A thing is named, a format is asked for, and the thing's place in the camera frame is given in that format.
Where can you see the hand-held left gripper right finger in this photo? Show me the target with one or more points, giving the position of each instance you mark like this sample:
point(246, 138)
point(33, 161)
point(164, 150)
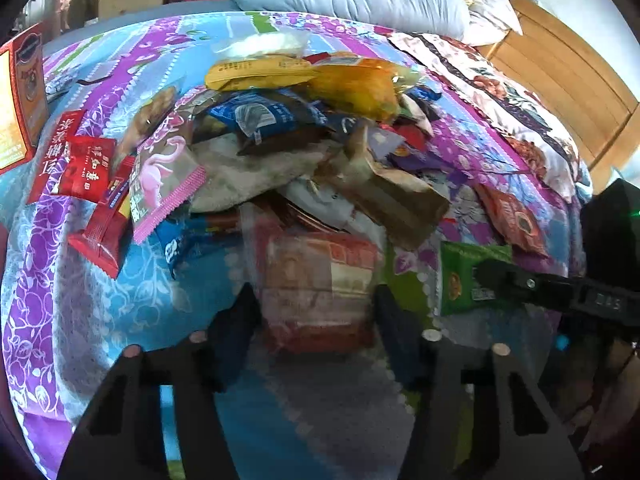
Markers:
point(397, 335)

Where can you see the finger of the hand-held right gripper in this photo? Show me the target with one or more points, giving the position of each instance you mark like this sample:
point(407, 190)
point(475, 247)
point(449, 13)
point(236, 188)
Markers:
point(550, 290)

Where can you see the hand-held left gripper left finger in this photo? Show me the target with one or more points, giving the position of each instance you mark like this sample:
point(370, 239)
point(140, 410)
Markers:
point(235, 335)

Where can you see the green snack packet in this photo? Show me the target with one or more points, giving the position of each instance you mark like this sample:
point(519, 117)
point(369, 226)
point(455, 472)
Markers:
point(457, 280)

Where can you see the red clear snack packet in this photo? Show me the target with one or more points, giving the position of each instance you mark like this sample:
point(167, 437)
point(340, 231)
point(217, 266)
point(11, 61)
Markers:
point(315, 280)

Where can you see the yellow snack packet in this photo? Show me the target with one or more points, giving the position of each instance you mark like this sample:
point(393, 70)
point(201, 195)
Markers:
point(255, 72)

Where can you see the clear bag of yellow snacks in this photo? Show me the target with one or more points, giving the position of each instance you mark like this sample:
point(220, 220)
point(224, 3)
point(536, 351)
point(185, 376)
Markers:
point(355, 85)

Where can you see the person's right hand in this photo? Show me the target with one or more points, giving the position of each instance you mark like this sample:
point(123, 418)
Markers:
point(615, 400)

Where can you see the red round-logo snack packet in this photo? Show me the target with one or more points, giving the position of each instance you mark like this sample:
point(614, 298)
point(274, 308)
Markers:
point(515, 220)

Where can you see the blue and white packet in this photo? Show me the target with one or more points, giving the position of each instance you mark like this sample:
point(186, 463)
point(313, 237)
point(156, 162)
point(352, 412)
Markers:
point(195, 247)

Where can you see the brown paper snack packet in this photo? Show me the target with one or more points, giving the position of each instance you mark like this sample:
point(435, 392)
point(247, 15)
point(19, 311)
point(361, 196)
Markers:
point(395, 200)

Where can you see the printed purple apple bedsheet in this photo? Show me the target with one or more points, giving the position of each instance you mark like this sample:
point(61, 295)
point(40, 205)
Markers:
point(100, 320)

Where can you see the beige snack packet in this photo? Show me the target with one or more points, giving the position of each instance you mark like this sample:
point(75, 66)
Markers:
point(240, 175)

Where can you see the pink flamingo snack packet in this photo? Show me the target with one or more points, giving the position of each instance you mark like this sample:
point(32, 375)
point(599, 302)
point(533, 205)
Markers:
point(160, 185)

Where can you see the floral quilt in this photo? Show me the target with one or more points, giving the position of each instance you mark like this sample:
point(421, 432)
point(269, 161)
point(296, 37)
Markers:
point(510, 105)

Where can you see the wooden headboard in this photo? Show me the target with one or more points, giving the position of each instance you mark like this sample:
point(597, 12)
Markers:
point(575, 70)

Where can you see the purple snack packet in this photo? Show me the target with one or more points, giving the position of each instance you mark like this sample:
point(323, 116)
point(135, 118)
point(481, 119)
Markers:
point(395, 152)

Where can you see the dark brown snack packet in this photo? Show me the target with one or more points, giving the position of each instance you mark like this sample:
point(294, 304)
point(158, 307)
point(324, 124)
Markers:
point(285, 141)

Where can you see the blue snack packet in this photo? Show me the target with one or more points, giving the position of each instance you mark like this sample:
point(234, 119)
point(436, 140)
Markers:
point(265, 115)

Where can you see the clear wrapped round cake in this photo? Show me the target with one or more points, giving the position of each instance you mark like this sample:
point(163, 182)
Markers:
point(150, 115)

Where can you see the flat red packet white print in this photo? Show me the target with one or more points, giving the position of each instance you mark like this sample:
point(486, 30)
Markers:
point(50, 160)

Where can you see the white pillow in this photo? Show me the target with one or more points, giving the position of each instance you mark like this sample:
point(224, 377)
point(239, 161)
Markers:
point(495, 5)

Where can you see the clear white snack packet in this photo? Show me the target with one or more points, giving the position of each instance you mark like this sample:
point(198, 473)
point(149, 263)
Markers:
point(260, 44)

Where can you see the orange cardboard box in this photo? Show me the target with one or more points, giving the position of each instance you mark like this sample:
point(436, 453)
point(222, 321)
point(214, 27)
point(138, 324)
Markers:
point(22, 105)

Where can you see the dark jacket on chair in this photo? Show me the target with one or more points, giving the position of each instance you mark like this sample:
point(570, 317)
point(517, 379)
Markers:
point(82, 7)

